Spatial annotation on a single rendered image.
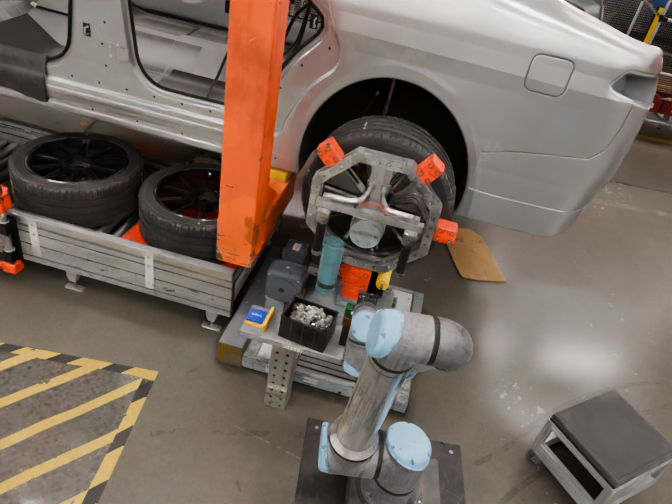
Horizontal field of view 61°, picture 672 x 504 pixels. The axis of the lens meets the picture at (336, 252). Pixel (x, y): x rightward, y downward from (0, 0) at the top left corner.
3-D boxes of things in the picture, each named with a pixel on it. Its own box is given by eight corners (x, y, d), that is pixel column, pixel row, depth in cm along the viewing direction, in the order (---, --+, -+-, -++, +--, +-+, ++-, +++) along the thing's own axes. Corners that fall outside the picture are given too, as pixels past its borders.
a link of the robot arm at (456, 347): (491, 320, 131) (412, 350, 195) (439, 312, 129) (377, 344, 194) (488, 371, 127) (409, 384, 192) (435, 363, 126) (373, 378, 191)
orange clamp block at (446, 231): (433, 230, 243) (453, 236, 242) (431, 240, 236) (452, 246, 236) (437, 217, 239) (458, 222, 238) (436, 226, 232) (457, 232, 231)
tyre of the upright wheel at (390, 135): (479, 145, 242) (335, 92, 243) (478, 169, 223) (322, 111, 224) (423, 261, 281) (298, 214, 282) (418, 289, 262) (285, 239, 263)
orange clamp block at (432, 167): (427, 177, 230) (445, 164, 225) (426, 186, 223) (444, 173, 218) (416, 165, 228) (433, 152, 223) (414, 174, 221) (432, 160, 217)
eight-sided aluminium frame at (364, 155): (419, 275, 255) (454, 169, 224) (418, 284, 250) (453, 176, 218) (303, 244, 260) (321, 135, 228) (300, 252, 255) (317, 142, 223)
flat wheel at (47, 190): (-1, 228, 281) (-10, 187, 267) (31, 163, 332) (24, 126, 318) (139, 232, 297) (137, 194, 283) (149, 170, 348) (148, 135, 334)
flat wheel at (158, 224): (266, 203, 340) (270, 168, 326) (263, 272, 287) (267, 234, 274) (152, 191, 329) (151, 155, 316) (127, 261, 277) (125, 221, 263)
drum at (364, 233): (385, 227, 246) (393, 199, 237) (378, 254, 228) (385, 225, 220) (354, 218, 247) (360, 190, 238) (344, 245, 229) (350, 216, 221)
